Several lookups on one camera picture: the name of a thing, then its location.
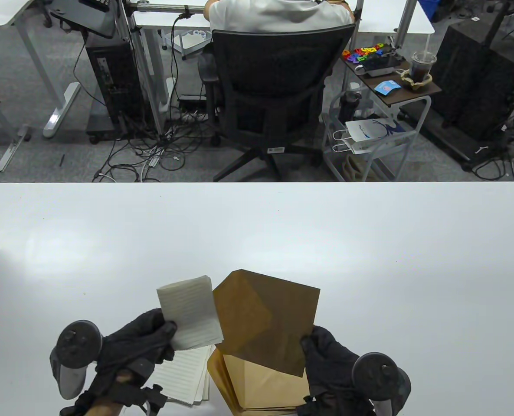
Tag person's right hand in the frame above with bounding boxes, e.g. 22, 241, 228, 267
296, 325, 376, 416

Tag person's left hand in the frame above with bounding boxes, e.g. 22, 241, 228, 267
59, 308, 178, 416

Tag person's left forearm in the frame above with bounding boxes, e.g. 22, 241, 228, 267
85, 370, 134, 416

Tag beige sandals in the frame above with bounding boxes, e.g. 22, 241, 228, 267
343, 154, 381, 182

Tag white paper bag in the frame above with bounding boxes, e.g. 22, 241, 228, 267
333, 118, 407, 155

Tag black power box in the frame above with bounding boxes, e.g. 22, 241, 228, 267
178, 94, 209, 109

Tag black drink bottle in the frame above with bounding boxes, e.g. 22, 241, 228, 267
338, 90, 362, 122

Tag black computer tower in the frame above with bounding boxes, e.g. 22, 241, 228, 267
85, 35, 147, 143

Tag white cart with brown top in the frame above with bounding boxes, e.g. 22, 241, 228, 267
324, 43, 443, 182

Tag beige cardboard cup holder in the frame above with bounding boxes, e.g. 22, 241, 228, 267
401, 69, 433, 93

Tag black mesh office chair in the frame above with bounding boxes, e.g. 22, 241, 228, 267
198, 23, 356, 182

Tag iced drink plastic cup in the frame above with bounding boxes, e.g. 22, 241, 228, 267
412, 35, 438, 83

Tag pile of colourful toy letters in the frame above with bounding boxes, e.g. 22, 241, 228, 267
341, 42, 392, 65

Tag large black equipment case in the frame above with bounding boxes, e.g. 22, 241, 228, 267
430, 19, 514, 141

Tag black keyboard tray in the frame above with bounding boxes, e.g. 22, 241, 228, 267
49, 0, 118, 39

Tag black controller with white handle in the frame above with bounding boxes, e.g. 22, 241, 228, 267
352, 352, 412, 416
50, 320, 103, 400

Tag grey metal desk frame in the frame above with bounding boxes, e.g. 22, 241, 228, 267
0, 80, 33, 172

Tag aluminium frame post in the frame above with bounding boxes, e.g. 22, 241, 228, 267
395, 0, 418, 48
118, 0, 164, 137
343, 0, 365, 91

